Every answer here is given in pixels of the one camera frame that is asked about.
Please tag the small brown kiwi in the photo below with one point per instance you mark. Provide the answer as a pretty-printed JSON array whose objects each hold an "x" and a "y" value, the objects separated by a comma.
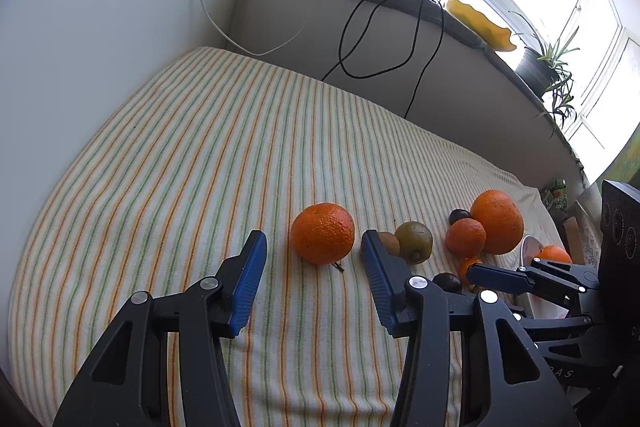
[{"x": 390, "y": 242}]

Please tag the large orange on cloth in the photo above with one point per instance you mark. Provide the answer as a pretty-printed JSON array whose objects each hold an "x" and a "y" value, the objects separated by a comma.
[{"x": 501, "y": 219}]

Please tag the medium mandarin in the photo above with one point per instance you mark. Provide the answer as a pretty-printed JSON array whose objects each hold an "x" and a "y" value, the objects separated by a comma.
[{"x": 466, "y": 238}]

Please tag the potted spider plant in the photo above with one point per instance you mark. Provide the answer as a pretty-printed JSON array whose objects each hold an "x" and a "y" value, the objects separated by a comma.
[{"x": 544, "y": 70}]

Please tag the large green-brown kiwi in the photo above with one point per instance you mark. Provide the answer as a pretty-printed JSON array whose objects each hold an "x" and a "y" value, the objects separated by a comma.
[{"x": 415, "y": 242}]

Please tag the small orange kumquat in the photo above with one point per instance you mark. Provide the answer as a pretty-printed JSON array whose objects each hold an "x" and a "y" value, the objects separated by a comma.
[{"x": 464, "y": 267}]

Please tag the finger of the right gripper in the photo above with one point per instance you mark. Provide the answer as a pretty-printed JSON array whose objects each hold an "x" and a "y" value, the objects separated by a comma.
[
  {"x": 527, "y": 280},
  {"x": 582, "y": 275}
]

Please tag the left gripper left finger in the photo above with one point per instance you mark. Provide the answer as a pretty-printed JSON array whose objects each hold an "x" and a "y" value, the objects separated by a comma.
[{"x": 124, "y": 381}]

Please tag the dark plum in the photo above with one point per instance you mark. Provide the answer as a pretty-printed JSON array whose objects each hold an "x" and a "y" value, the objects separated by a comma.
[
  {"x": 448, "y": 282},
  {"x": 457, "y": 215}
]

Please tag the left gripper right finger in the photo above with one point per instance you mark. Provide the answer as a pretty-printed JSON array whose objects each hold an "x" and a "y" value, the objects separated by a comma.
[{"x": 508, "y": 381}]

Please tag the mandarin with stem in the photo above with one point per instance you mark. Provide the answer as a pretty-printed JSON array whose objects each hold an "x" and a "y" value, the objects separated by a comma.
[{"x": 323, "y": 233}]

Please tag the floral white plate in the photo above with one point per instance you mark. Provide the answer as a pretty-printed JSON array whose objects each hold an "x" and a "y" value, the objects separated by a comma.
[{"x": 529, "y": 249}]

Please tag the large orange on plate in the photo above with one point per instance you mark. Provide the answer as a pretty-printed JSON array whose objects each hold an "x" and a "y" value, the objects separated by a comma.
[{"x": 554, "y": 253}]

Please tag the striped tablecloth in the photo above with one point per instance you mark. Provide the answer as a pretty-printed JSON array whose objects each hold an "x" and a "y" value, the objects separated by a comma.
[{"x": 213, "y": 147}]

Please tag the grey windowsill mat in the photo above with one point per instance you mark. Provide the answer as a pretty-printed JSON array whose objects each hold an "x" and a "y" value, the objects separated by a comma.
[{"x": 413, "y": 58}]

